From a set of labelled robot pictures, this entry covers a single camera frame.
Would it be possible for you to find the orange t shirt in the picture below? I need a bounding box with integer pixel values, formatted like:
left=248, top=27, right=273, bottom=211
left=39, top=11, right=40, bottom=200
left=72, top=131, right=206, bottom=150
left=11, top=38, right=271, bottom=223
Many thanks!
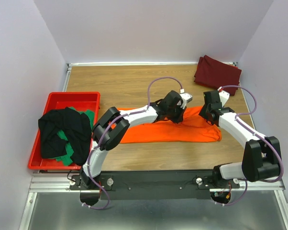
left=121, top=106, right=222, bottom=144

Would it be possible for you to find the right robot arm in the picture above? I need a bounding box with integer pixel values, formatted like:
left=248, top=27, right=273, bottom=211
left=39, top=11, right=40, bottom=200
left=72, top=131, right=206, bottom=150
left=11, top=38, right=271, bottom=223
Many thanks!
left=199, top=88, right=284, bottom=183

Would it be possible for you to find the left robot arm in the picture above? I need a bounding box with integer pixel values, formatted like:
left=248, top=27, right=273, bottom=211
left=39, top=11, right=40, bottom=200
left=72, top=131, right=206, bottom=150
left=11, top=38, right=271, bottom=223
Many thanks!
left=80, top=89, right=192, bottom=188

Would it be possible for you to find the folded maroon t shirt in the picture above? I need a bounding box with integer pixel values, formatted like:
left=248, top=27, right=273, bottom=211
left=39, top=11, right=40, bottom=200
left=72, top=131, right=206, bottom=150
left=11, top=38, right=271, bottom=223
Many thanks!
left=194, top=55, right=242, bottom=89

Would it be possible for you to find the black t shirt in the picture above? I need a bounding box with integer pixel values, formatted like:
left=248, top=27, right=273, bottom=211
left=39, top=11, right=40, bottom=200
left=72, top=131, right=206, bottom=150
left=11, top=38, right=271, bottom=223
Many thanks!
left=38, top=107, right=95, bottom=166

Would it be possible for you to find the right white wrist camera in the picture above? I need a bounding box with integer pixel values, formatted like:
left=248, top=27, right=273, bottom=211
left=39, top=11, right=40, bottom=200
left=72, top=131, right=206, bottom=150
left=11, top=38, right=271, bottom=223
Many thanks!
left=218, top=87, right=230, bottom=107

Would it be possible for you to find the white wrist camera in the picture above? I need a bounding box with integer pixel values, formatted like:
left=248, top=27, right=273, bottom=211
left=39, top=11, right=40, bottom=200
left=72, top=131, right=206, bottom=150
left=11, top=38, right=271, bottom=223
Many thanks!
left=218, top=87, right=230, bottom=107
left=179, top=89, right=193, bottom=108

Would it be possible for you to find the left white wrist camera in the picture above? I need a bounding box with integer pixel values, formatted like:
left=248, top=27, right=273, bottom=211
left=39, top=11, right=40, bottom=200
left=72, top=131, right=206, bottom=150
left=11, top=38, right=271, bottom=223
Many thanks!
left=179, top=89, right=193, bottom=108

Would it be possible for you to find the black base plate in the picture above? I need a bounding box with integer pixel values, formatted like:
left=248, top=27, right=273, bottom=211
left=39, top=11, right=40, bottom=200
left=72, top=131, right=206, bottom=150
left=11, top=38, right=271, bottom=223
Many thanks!
left=70, top=170, right=240, bottom=201

